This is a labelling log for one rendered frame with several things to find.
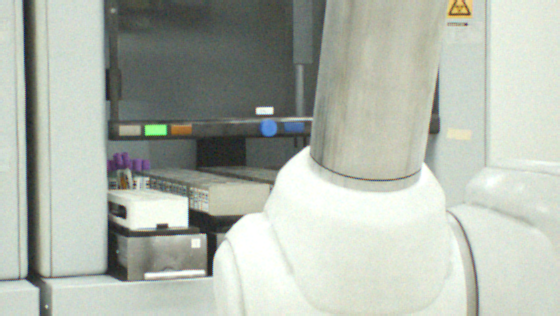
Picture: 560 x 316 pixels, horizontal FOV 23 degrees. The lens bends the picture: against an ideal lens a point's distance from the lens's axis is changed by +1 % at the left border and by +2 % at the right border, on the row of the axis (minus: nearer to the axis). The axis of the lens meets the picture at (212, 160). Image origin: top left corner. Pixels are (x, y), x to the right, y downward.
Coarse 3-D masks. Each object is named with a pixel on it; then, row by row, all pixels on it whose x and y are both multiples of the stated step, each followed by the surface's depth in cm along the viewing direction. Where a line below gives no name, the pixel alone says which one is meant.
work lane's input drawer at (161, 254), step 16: (112, 224) 230; (160, 224) 220; (112, 240) 226; (128, 240) 216; (144, 240) 217; (160, 240) 218; (176, 240) 219; (192, 240) 219; (112, 256) 226; (128, 256) 216; (144, 256) 217; (160, 256) 218; (176, 256) 219; (192, 256) 220; (128, 272) 216; (144, 272) 217; (160, 272) 215; (176, 272) 214; (192, 272) 215
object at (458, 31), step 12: (456, 0) 242; (468, 0) 243; (456, 12) 242; (468, 12) 243; (456, 24) 242; (468, 24) 243; (480, 24) 244; (456, 36) 243; (468, 36) 243; (480, 36) 244; (456, 132) 243; (468, 132) 244
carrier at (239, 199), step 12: (216, 192) 228; (228, 192) 229; (240, 192) 230; (252, 192) 230; (264, 192) 231; (216, 204) 228; (228, 204) 229; (240, 204) 230; (252, 204) 230; (264, 204) 231
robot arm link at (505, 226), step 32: (512, 160) 126; (480, 192) 125; (512, 192) 123; (544, 192) 122; (480, 224) 122; (512, 224) 121; (544, 224) 121; (480, 256) 120; (512, 256) 120; (544, 256) 120; (480, 288) 119; (512, 288) 120; (544, 288) 120
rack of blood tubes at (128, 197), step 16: (112, 192) 238; (128, 192) 237; (144, 192) 237; (160, 192) 237; (128, 208) 222; (144, 208) 220; (160, 208) 221; (176, 208) 222; (128, 224) 222; (144, 224) 221; (176, 224) 222
